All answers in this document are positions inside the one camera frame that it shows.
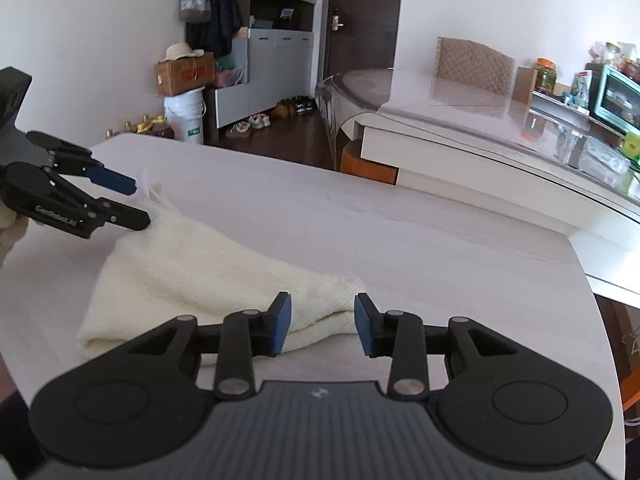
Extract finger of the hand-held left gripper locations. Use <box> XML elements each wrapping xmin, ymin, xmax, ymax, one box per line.
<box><xmin>3</xmin><ymin>162</ymin><xmax>152</xmax><ymax>233</ymax></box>
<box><xmin>26</xmin><ymin>130</ymin><xmax>137</xmax><ymax>196</ymax></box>

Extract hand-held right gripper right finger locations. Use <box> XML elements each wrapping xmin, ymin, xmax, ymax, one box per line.
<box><xmin>354</xmin><ymin>291</ymin><xmax>516</xmax><ymax>401</ymax></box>

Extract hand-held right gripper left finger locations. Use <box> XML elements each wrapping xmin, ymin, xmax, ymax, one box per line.
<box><xmin>125</xmin><ymin>291</ymin><xmax>293</xmax><ymax>401</ymax></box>

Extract cream towel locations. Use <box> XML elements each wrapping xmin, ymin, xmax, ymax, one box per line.
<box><xmin>77</xmin><ymin>165</ymin><xmax>369</xmax><ymax>361</ymax></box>

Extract person's left hand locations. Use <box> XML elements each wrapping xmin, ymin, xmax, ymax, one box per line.
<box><xmin>0</xmin><ymin>205</ymin><xmax>29</xmax><ymax>267</ymax></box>

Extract white plastic bucket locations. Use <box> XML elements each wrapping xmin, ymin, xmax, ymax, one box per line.
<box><xmin>164</xmin><ymin>85</ymin><xmax>207</xmax><ymax>146</ymax></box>

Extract cardboard box with red print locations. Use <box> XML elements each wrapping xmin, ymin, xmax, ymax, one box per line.
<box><xmin>155</xmin><ymin>51</ymin><xmax>217</xmax><ymax>97</ymax></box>

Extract straw hat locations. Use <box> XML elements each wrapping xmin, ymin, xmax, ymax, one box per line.
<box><xmin>161</xmin><ymin>42</ymin><xmax>206</xmax><ymax>65</ymax></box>

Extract colourful plastic bags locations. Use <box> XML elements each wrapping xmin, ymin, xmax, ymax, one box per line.
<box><xmin>215</xmin><ymin>57</ymin><xmax>247</xmax><ymax>89</ymax></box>

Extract row of shoes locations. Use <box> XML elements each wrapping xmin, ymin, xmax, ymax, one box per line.
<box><xmin>225</xmin><ymin>95</ymin><xmax>319</xmax><ymax>140</ymax></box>

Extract white glass-top dining table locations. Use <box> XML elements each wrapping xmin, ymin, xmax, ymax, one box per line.
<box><xmin>315</xmin><ymin>67</ymin><xmax>640</xmax><ymax>309</ymax></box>

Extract dark hanging jacket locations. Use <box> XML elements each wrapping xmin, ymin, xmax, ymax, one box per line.
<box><xmin>187</xmin><ymin>0</ymin><xmax>245</xmax><ymax>59</ymax></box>

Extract white grey hallway cabinet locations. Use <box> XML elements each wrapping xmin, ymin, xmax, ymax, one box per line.
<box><xmin>186</xmin><ymin>0</ymin><xmax>331</xmax><ymax>129</ymax></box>

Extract plain brown cardboard box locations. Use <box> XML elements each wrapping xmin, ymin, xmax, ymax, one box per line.
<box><xmin>515</xmin><ymin>66</ymin><xmax>540</xmax><ymax>106</ymax></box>

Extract clear plastic package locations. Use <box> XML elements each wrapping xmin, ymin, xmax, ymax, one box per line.
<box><xmin>579</xmin><ymin>135</ymin><xmax>632</xmax><ymax>187</ymax></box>

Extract wooden riser shelf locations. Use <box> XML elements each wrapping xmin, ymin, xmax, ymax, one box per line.
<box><xmin>530</xmin><ymin>89</ymin><xmax>602</xmax><ymax>127</ymax></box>

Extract dark wooden door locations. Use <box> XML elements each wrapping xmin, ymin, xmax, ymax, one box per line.
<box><xmin>322</xmin><ymin>0</ymin><xmax>404</xmax><ymax>72</ymax></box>

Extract orange-lid glass jar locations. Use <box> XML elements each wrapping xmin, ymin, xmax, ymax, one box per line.
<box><xmin>535</xmin><ymin>57</ymin><xmax>559</xmax><ymax>94</ymax></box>

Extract red white snack bag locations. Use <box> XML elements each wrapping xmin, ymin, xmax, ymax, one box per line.
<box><xmin>570</xmin><ymin>71</ymin><xmax>594</xmax><ymax>109</ymax></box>

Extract teal toaster oven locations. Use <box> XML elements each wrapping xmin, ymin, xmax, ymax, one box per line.
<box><xmin>589</xmin><ymin>62</ymin><xmax>640</xmax><ymax>136</ymax></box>

